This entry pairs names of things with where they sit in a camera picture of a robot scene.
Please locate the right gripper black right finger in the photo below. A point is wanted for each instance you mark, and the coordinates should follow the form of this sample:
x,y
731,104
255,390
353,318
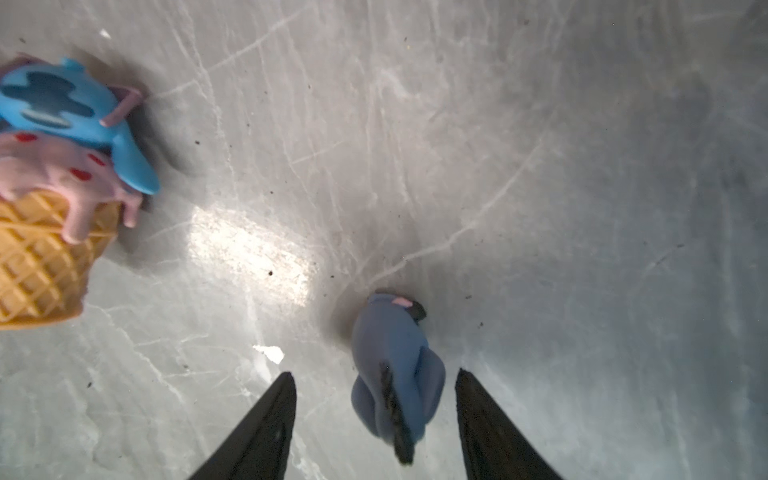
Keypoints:
x,y
493,448

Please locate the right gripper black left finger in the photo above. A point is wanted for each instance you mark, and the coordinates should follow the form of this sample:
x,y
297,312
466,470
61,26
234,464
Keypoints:
x,y
259,446

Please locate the blue grey eeyore toy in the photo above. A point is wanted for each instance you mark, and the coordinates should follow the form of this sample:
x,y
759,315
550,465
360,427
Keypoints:
x,y
400,379

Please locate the ice cream cone toy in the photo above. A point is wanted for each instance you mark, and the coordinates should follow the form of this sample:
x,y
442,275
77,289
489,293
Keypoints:
x,y
72,174

